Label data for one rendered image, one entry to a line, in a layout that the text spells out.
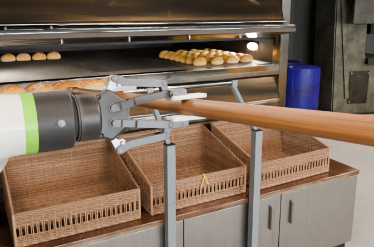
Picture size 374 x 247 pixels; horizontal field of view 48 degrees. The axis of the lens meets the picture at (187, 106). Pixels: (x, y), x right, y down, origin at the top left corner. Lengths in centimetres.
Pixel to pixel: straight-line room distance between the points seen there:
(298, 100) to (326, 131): 516
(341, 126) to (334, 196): 226
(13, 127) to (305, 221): 216
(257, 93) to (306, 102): 289
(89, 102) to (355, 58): 607
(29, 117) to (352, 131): 43
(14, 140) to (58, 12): 162
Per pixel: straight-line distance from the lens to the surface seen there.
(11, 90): 170
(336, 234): 285
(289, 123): 51
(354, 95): 667
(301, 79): 557
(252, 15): 270
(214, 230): 221
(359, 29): 657
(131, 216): 201
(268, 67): 283
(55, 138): 64
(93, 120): 66
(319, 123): 47
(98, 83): 176
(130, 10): 232
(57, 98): 65
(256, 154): 211
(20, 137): 63
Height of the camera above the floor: 152
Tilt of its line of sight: 13 degrees down
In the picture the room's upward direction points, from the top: straight up
